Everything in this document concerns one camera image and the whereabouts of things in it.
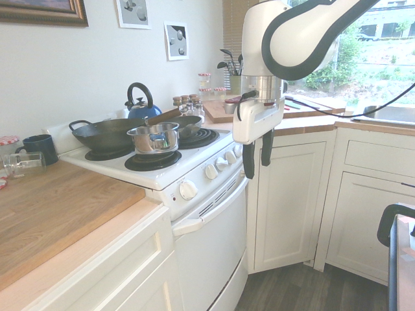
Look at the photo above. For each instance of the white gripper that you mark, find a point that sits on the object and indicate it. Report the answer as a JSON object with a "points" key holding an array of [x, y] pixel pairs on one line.
{"points": [[249, 123]]}

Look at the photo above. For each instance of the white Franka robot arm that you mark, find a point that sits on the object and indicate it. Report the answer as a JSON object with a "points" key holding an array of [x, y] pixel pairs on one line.
{"points": [[291, 42]]}

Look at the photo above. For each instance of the large white oven knob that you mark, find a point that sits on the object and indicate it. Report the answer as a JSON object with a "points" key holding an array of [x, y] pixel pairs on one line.
{"points": [[188, 190]]}

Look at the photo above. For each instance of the white burner knob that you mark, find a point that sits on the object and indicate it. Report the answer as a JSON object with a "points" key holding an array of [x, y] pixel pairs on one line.
{"points": [[222, 164], [210, 171], [231, 157], [238, 151]]}

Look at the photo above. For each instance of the metal can with red lid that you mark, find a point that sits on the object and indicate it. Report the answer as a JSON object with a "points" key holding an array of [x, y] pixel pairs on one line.
{"points": [[230, 107]]}

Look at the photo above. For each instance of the black coil burner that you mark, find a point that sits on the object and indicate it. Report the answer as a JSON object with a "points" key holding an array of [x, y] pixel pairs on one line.
{"points": [[100, 155], [204, 137], [152, 161]]}

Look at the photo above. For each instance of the white corner cabinet door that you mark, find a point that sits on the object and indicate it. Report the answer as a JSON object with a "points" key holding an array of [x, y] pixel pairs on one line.
{"points": [[288, 204]]}

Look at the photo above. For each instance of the green knife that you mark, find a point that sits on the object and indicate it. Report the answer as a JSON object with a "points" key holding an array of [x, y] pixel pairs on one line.
{"points": [[293, 107]]}

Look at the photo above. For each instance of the thick wooden cutting board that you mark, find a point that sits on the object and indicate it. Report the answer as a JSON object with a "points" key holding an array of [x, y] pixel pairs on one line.
{"points": [[217, 111]]}

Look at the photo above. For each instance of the glass jar red checkered lid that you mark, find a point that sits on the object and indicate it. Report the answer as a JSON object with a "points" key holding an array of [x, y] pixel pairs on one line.
{"points": [[220, 93], [9, 145], [204, 94], [204, 80]]}

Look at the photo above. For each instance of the clear glass spice shaker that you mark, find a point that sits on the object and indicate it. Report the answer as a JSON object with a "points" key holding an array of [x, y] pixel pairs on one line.
{"points": [[190, 109], [199, 110]]}

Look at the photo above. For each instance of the green utensil holder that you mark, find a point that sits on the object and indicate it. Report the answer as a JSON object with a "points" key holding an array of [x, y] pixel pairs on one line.
{"points": [[235, 83]]}

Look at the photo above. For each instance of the spice jar with cork lid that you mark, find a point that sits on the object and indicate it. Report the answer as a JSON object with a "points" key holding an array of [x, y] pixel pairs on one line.
{"points": [[193, 98], [185, 99], [177, 102]]}

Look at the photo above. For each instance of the black spatula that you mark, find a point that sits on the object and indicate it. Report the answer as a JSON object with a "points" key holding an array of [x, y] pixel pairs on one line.
{"points": [[240, 63]]}

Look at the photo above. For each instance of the black spoon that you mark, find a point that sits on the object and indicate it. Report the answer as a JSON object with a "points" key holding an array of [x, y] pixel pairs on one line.
{"points": [[222, 64]]}

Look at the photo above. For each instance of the white electric stove body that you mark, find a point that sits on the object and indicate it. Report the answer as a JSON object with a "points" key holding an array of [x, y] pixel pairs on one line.
{"points": [[152, 171]]}

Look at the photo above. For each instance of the stainless steel pot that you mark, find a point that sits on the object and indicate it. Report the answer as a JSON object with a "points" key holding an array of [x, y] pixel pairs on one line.
{"points": [[152, 139]]}

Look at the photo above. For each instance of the black ladle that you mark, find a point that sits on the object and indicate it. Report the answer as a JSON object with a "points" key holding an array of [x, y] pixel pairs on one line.
{"points": [[225, 52]]}

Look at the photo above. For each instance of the white cabinet drawer front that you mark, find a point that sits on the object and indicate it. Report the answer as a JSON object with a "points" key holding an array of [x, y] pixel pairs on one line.
{"points": [[379, 158]]}

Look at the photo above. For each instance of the wooden window blind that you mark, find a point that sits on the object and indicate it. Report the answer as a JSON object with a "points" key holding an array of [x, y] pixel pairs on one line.
{"points": [[232, 29]]}

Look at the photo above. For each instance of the white stove bottom drawer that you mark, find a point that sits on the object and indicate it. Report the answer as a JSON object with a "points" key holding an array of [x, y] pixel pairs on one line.
{"points": [[235, 285]]}

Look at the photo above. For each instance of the stainless steel sink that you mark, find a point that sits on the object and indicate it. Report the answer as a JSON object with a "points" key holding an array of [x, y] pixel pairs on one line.
{"points": [[386, 114]]}

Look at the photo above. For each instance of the grey shapes print small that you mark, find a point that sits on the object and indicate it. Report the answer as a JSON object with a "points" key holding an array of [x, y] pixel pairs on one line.
{"points": [[176, 40]]}

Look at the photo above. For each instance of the window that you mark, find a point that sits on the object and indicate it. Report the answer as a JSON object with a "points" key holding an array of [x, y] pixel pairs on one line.
{"points": [[379, 64]]}

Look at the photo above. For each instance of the black cast iron wok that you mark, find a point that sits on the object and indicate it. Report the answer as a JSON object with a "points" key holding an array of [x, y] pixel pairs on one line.
{"points": [[103, 134]]}

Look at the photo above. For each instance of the black framed cart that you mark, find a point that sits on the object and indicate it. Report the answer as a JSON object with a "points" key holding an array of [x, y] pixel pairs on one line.
{"points": [[403, 269]]}

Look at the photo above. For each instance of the white base cabinet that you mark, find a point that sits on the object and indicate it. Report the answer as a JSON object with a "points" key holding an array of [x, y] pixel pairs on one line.
{"points": [[107, 269]]}

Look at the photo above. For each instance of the grey shapes print large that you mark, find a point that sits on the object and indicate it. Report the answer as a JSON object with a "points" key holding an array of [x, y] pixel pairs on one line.
{"points": [[133, 13]]}

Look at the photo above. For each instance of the large wooden butcher block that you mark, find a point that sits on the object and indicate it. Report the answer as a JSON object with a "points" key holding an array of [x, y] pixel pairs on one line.
{"points": [[55, 207]]}

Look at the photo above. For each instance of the dark blue mug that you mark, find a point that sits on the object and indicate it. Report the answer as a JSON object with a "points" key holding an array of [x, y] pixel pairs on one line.
{"points": [[40, 147]]}

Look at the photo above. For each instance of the empty clear glass jar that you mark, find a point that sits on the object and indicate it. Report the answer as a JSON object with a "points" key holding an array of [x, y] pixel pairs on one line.
{"points": [[26, 164]]}

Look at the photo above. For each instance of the loose red checkered lid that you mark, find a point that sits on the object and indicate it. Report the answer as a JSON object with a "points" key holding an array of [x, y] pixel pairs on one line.
{"points": [[2, 183]]}

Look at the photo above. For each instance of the framed painting wooden frame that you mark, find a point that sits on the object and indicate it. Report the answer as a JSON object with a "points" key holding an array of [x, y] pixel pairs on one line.
{"points": [[42, 14]]}

